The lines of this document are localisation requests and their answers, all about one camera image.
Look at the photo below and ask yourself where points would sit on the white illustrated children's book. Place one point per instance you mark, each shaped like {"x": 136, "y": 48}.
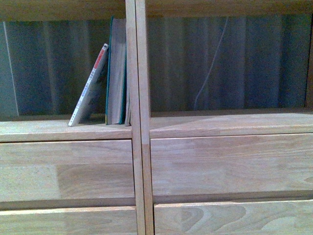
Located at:
{"x": 93, "y": 89}

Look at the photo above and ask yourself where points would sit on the grey curtain behind shelf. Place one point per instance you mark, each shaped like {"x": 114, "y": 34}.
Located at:
{"x": 215, "y": 63}

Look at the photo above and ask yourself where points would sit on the right wooden shelf cabinet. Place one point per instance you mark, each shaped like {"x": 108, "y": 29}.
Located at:
{"x": 226, "y": 116}

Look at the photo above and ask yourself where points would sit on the wooden shelf cabinet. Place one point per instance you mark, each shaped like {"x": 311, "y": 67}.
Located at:
{"x": 56, "y": 130}
{"x": 226, "y": 116}

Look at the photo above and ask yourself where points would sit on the left wooden shelf cabinet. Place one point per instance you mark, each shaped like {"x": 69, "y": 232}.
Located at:
{"x": 56, "y": 130}

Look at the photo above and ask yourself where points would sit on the green-covered thick book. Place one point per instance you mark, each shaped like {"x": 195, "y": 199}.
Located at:
{"x": 116, "y": 79}

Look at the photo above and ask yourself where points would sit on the right upper wooden drawer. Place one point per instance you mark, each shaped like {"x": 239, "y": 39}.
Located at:
{"x": 232, "y": 164}

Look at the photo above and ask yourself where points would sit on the wooden drawer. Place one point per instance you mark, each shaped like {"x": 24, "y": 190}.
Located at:
{"x": 232, "y": 164}
{"x": 66, "y": 170}
{"x": 70, "y": 221}
{"x": 235, "y": 218}

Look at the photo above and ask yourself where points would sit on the left upper wooden drawer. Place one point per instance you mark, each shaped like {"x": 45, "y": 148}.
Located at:
{"x": 66, "y": 170}

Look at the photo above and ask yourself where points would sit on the left lower wooden drawer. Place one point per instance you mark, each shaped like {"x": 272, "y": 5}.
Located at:
{"x": 70, "y": 221}

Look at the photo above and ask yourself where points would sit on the right lower wooden drawer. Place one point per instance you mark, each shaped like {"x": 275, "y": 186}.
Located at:
{"x": 235, "y": 218}

